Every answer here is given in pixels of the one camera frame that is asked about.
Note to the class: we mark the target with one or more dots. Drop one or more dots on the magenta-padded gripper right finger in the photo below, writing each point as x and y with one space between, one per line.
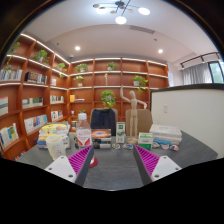
148 163

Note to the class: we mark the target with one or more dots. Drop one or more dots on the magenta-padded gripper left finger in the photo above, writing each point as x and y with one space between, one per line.
78 163

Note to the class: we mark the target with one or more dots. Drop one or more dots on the clear plastic water bottle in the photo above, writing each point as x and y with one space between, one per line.
83 133

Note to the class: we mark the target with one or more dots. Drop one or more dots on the flat round red coaster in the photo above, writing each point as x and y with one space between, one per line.
94 162

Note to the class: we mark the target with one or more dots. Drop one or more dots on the small green and white box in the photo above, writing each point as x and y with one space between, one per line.
145 140

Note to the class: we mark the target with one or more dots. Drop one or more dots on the small round badge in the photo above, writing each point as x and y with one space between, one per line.
174 148
165 146
127 146

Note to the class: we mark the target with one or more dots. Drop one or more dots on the white speckled mug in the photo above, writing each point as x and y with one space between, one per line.
55 146

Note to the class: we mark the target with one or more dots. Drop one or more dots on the stack of white books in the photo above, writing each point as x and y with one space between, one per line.
165 133

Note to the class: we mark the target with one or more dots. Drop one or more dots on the dark book with orange cover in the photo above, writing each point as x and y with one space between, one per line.
101 136

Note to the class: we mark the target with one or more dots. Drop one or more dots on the tall green and white box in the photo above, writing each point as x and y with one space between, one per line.
120 133

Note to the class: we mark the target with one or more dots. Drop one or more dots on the tan chair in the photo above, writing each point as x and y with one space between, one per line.
145 121

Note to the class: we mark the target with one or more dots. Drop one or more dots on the wooden artist mannequin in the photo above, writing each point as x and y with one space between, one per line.
133 113

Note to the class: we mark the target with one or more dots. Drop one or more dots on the wooden shelf unit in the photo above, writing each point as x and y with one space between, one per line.
36 93

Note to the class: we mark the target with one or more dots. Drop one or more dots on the grey curtain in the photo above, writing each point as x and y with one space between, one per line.
196 74

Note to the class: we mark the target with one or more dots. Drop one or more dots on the window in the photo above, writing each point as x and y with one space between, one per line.
217 71

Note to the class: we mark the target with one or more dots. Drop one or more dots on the black ceiling track light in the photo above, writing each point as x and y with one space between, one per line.
200 57

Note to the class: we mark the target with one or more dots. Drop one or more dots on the branched ceiling lamp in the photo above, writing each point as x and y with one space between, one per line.
120 13

